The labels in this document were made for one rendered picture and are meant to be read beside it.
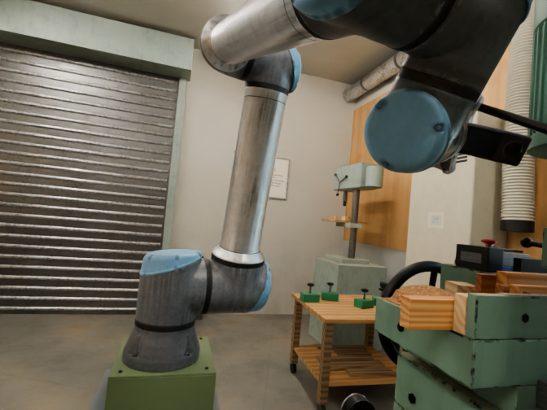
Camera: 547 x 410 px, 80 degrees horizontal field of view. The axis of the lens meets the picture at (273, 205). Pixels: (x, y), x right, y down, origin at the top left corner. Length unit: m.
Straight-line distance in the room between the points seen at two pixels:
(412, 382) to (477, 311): 0.24
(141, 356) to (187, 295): 0.17
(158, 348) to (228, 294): 0.20
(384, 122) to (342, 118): 3.64
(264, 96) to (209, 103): 2.76
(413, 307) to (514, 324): 0.13
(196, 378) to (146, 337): 0.16
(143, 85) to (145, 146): 0.60
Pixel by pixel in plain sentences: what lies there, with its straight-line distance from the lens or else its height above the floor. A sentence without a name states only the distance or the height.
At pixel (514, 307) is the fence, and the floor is 0.94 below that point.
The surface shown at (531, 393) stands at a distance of 0.59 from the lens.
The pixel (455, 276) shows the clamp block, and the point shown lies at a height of 0.94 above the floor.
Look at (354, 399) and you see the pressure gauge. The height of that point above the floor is 0.69.
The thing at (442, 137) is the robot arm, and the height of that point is 1.12.
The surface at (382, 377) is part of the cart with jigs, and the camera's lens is 2.20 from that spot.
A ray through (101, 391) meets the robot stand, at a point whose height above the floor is 0.55.
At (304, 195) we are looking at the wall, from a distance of 3.68.
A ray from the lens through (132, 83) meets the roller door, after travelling 3.60.
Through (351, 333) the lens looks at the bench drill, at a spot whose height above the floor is 0.15.
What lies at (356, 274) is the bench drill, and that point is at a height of 0.63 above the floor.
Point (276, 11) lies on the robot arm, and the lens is 0.43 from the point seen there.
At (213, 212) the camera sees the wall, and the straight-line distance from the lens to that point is 3.42.
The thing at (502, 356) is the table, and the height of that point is 0.88.
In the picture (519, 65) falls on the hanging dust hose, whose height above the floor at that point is 1.99.
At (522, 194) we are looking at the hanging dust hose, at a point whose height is 1.28.
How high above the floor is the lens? 1.02
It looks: 3 degrees up
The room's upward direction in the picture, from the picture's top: 5 degrees clockwise
